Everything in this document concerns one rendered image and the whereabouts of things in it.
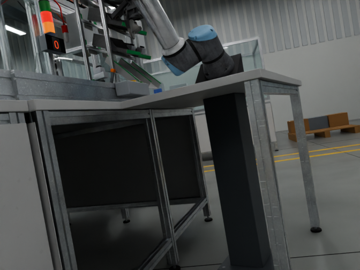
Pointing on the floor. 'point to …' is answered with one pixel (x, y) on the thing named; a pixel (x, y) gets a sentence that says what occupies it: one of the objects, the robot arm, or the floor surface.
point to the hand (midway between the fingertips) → (132, 37)
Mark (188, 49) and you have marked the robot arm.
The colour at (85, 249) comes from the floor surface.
